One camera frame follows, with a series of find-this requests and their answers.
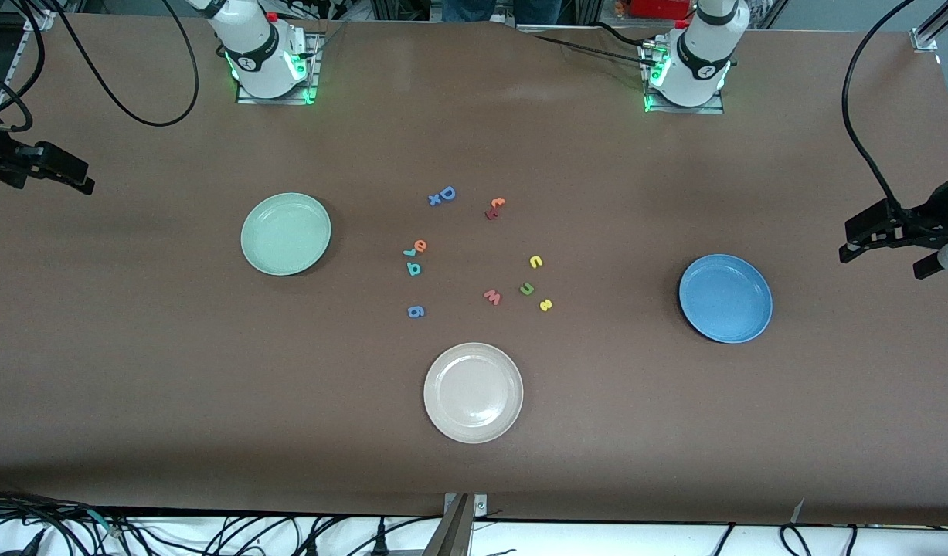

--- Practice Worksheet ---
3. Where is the blue plate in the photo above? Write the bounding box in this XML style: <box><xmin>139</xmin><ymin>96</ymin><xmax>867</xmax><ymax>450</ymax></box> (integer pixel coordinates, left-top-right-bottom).
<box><xmin>678</xmin><ymin>254</ymin><xmax>774</xmax><ymax>344</ymax></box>

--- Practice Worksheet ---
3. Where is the person in blue jeans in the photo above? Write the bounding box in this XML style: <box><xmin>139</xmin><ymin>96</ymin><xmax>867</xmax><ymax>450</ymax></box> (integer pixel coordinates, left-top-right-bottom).
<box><xmin>443</xmin><ymin>0</ymin><xmax>563</xmax><ymax>24</ymax></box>

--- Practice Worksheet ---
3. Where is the black base cable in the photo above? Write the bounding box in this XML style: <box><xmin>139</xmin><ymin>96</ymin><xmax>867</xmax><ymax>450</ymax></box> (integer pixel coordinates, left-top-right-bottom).
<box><xmin>593</xmin><ymin>22</ymin><xmax>661</xmax><ymax>51</ymax></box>
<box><xmin>529</xmin><ymin>32</ymin><xmax>654</xmax><ymax>69</ymax></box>

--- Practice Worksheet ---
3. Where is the aluminium frame corner with rail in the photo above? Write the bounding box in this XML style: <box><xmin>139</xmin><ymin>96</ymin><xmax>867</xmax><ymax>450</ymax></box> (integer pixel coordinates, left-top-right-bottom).
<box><xmin>0</xmin><ymin>0</ymin><xmax>57</xmax><ymax>93</ymax></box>

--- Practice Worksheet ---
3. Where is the brown table cover sheet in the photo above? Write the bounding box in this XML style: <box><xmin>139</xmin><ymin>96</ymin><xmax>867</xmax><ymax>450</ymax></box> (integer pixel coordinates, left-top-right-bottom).
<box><xmin>0</xmin><ymin>14</ymin><xmax>948</xmax><ymax>526</ymax></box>

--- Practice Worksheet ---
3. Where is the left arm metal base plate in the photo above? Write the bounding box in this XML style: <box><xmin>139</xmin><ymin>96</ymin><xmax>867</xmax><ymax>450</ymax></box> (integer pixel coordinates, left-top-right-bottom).
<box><xmin>642</xmin><ymin>39</ymin><xmax>725</xmax><ymax>115</ymax></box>

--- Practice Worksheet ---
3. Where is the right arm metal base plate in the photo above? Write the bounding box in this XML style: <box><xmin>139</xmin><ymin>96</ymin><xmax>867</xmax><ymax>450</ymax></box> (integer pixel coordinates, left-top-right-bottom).
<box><xmin>236</xmin><ymin>31</ymin><xmax>320</xmax><ymax>105</ymax></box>

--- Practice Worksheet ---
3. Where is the aluminium profile post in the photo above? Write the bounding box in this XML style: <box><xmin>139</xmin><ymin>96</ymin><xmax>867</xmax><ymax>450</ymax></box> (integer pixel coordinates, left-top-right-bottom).
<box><xmin>423</xmin><ymin>493</ymin><xmax>488</xmax><ymax>556</ymax></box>

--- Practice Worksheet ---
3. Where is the red box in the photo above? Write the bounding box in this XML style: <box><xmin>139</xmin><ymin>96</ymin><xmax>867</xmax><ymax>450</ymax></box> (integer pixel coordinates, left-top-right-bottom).
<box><xmin>632</xmin><ymin>0</ymin><xmax>695</xmax><ymax>20</ymax></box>

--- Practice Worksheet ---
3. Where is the light green plate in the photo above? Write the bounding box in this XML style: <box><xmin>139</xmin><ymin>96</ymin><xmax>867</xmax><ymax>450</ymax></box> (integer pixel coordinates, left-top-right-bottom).
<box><xmin>240</xmin><ymin>192</ymin><xmax>332</xmax><ymax>276</ymax></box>

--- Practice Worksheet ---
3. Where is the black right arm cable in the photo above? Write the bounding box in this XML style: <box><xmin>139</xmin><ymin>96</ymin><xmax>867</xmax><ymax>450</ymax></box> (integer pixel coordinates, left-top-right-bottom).
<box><xmin>0</xmin><ymin>0</ymin><xmax>200</xmax><ymax>132</ymax></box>

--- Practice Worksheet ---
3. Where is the teal tipped cable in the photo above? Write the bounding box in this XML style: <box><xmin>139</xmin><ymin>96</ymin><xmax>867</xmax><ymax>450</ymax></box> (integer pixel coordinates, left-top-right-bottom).
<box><xmin>87</xmin><ymin>508</ymin><xmax>127</xmax><ymax>537</ymax></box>

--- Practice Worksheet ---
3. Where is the beige plate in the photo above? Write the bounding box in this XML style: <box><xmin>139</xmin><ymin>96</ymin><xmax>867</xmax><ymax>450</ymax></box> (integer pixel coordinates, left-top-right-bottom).
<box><xmin>423</xmin><ymin>342</ymin><xmax>525</xmax><ymax>445</ymax></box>

